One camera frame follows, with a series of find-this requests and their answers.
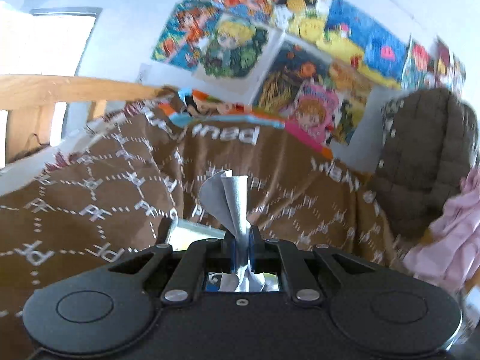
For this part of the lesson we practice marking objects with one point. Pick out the brown quilted jacket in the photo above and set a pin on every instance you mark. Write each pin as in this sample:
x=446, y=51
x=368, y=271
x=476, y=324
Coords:
x=430, y=142

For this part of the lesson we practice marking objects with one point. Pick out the pink crumpled garment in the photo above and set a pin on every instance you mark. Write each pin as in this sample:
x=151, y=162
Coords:
x=452, y=258

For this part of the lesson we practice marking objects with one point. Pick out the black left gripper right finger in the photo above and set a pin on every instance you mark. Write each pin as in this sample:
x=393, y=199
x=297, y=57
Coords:
x=309, y=278

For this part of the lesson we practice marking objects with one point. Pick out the pink girl wall painting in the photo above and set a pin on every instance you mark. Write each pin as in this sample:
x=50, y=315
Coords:
x=311, y=118

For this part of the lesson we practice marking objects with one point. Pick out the wooden bed frame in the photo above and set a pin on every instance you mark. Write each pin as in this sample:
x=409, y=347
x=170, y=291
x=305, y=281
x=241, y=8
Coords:
x=29, y=101

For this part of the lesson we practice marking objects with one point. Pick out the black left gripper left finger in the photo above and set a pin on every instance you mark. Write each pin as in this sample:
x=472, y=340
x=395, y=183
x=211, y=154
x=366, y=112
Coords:
x=176, y=278

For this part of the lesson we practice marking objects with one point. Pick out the blond character wall painting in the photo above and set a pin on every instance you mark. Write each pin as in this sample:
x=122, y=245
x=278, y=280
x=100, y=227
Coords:
x=236, y=52

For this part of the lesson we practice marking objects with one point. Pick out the brown patterned blanket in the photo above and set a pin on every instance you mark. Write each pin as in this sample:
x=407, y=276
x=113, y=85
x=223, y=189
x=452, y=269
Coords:
x=103, y=194

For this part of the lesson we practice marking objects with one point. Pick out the dark orange fish painting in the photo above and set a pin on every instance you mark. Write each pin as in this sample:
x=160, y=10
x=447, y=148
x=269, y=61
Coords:
x=292, y=65

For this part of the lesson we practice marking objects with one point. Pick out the red hair character painting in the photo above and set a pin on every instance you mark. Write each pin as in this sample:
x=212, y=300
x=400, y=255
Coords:
x=190, y=23

